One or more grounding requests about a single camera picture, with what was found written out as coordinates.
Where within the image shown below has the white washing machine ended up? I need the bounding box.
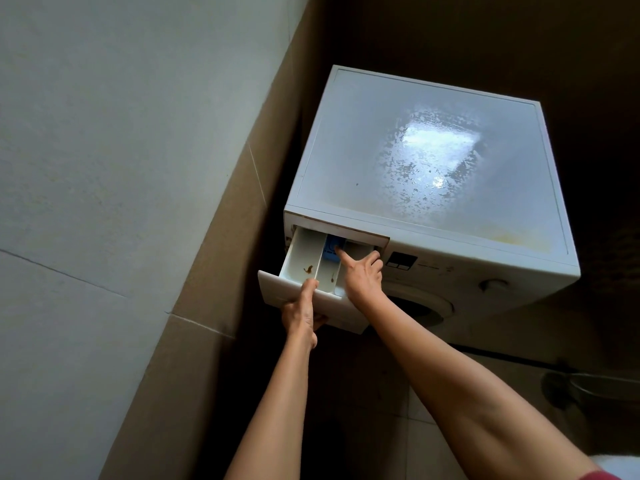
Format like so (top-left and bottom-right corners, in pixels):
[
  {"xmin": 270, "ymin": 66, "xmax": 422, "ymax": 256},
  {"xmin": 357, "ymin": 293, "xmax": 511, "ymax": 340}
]
[{"xmin": 282, "ymin": 64, "xmax": 582, "ymax": 345}]

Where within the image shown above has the person's left hand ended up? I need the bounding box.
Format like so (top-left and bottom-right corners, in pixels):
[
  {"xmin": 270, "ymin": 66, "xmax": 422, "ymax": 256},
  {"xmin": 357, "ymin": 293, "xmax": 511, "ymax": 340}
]
[{"xmin": 281, "ymin": 278, "xmax": 330, "ymax": 351}]

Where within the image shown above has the person's right forearm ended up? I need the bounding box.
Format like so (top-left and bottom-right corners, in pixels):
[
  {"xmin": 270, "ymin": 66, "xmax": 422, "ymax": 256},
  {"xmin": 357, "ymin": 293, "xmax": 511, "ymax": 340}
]
[{"xmin": 357, "ymin": 294, "xmax": 606, "ymax": 480}]

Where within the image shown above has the person's left forearm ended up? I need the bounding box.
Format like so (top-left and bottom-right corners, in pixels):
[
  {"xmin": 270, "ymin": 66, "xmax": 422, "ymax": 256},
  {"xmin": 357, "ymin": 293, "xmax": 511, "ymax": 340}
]
[{"xmin": 223, "ymin": 334, "xmax": 321, "ymax": 480}]

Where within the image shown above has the person's right hand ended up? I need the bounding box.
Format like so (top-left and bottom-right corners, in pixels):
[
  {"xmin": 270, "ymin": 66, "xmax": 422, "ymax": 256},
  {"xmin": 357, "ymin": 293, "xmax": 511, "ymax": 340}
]
[{"xmin": 333, "ymin": 245, "xmax": 385, "ymax": 308}]

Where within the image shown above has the dark red shirt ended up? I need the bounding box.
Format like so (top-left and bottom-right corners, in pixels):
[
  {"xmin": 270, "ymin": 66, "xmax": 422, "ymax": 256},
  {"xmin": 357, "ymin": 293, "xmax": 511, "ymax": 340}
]
[{"xmin": 577, "ymin": 469, "xmax": 640, "ymax": 480}]

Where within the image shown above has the dark round basin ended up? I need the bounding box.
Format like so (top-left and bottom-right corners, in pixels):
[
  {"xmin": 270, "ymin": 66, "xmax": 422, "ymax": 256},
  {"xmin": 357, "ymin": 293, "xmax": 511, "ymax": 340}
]
[{"xmin": 542, "ymin": 369, "xmax": 640, "ymax": 411}]

